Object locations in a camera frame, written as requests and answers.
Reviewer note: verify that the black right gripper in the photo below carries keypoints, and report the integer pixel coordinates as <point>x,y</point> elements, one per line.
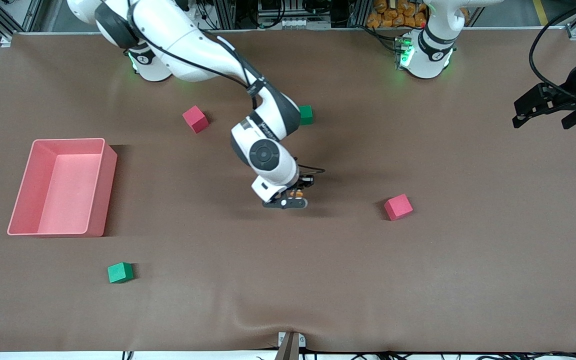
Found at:
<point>303,183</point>

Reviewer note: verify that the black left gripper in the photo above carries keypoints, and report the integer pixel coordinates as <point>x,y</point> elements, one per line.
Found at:
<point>572,85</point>

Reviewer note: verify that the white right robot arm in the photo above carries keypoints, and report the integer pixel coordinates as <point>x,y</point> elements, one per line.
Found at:
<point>188,45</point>

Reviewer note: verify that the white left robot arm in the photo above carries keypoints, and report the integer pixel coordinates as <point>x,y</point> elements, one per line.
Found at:
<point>430,50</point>

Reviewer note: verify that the green foam cube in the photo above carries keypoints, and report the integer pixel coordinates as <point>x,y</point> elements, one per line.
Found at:
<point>308,116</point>
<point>120,273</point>

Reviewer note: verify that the brown table mat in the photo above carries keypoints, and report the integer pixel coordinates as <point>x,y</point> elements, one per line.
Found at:
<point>288,280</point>

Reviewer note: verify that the red foam cube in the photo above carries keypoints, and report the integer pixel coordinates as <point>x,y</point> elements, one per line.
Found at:
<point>398,207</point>
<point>195,119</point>

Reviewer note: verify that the grey metal table clamp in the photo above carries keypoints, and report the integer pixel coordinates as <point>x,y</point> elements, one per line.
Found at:
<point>302,341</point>

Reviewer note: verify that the brown slanted bar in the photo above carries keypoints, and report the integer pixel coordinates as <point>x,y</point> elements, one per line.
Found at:
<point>288,350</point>

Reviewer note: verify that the orange snack bag pile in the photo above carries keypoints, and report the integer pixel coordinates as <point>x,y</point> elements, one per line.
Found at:
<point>393,14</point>

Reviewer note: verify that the white power strip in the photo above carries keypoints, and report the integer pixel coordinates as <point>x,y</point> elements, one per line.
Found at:
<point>293,23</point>

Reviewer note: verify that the pink plastic bin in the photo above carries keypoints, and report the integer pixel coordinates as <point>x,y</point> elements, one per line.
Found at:
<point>63,217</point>

